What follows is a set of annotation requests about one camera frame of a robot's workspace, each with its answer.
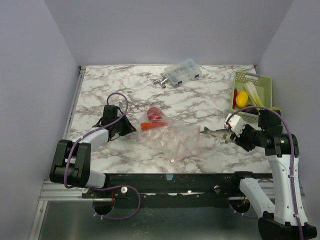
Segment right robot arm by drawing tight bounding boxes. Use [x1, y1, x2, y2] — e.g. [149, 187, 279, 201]
[224, 106, 318, 240]

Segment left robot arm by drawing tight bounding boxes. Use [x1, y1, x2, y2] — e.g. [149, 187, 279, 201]
[49, 105, 137, 198]

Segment dark purple fake eggplant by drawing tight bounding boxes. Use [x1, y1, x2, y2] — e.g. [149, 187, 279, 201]
[241, 105, 259, 115]

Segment red fake tomato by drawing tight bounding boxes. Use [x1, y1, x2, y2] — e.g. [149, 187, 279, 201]
[147, 106, 163, 122]

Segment clear zip top bag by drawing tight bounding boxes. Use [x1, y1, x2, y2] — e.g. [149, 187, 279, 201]
[135, 110, 201, 163]

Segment aluminium frame rail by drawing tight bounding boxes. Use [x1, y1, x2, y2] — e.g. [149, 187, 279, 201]
[39, 66, 86, 201]

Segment red fake chili pepper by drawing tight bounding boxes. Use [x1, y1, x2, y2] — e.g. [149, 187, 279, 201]
[232, 87, 238, 110]

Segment chrome metal faucet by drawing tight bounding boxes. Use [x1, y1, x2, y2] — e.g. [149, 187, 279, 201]
[152, 73, 169, 89]

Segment yellow fake food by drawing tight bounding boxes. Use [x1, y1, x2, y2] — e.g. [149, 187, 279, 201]
[235, 90, 249, 108]

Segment blue tape piece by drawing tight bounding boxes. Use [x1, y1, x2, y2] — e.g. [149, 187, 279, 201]
[165, 174, 174, 181]

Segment green fake lettuce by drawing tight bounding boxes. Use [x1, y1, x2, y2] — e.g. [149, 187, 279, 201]
[244, 81, 265, 107]

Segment green plastic basket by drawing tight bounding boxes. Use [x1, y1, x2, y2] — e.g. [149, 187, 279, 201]
[229, 71, 273, 113]

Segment orange fake carrot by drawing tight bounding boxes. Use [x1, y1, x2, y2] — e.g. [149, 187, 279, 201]
[140, 121, 168, 131]

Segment clear plastic screw box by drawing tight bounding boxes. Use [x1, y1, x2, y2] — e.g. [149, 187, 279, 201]
[163, 59, 202, 86]

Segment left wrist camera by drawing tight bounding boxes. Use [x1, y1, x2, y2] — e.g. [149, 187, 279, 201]
[116, 101, 126, 108]

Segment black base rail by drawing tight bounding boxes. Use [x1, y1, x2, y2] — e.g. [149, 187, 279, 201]
[81, 171, 272, 209]

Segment grey fake fish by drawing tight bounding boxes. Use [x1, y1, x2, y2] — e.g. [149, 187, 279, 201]
[200, 127, 234, 143]

